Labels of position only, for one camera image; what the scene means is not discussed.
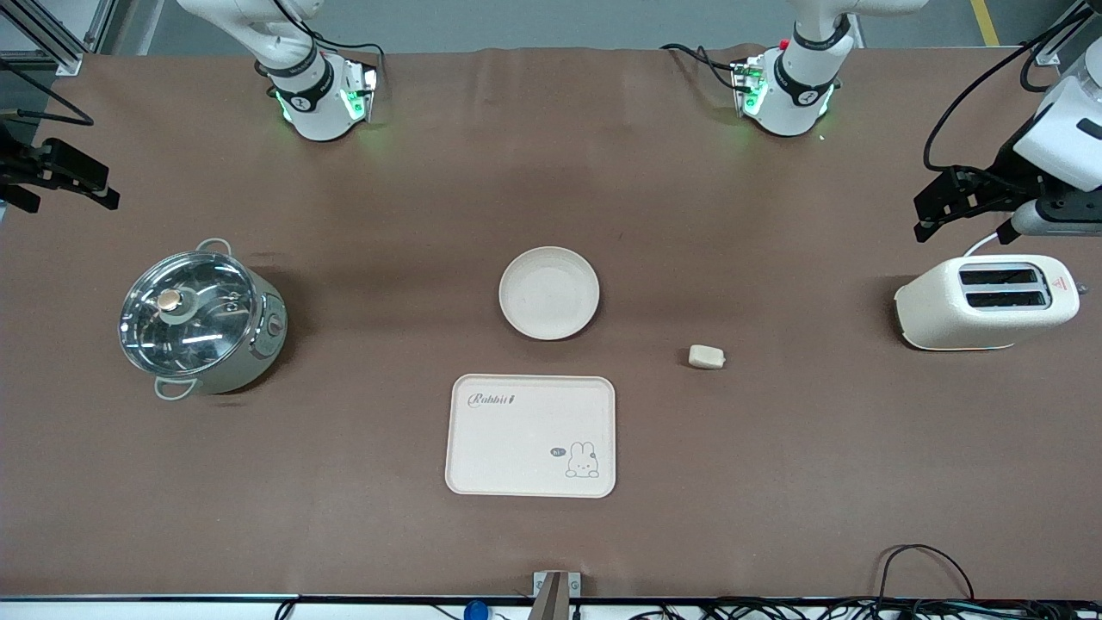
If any round cream plate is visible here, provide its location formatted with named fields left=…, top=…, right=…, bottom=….
left=499, top=246, right=601, bottom=341

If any cream two-slot toaster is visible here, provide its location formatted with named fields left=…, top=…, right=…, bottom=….
left=894, top=253, right=1082, bottom=351

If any glass pot lid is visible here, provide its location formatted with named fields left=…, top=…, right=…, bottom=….
left=119, top=251, right=260, bottom=378

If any pale green electric pot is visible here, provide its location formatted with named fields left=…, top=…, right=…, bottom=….
left=118, top=239, right=288, bottom=401

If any cream rabbit print tray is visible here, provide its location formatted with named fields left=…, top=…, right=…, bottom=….
left=444, top=374, right=617, bottom=499

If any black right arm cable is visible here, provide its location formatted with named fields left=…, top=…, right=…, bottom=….
left=0, top=57, right=95, bottom=127

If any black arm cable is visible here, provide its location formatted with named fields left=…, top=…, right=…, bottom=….
left=0, top=57, right=95, bottom=127
left=922, top=4, right=1102, bottom=174

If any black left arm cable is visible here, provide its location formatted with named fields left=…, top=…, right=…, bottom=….
left=922, top=4, right=1102, bottom=174

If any aluminium frame profile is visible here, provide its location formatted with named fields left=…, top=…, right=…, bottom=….
left=1033, top=0, right=1102, bottom=66
left=0, top=0, right=118, bottom=77

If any black left base cable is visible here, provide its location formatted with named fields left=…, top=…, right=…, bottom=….
left=660, top=42, right=752, bottom=92

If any black base cable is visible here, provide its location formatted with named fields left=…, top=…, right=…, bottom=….
left=660, top=42, right=752, bottom=92
left=271, top=0, right=387, bottom=87

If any black right base cable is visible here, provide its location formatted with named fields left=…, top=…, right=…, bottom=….
left=271, top=0, right=387, bottom=87

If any black looped cable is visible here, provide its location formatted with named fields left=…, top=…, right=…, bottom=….
left=876, top=543, right=975, bottom=605

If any black cable bundle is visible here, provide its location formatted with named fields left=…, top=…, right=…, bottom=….
left=633, top=598, right=1102, bottom=620

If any grey metal camera mount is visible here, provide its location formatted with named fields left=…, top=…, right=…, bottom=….
left=532, top=571, right=581, bottom=620

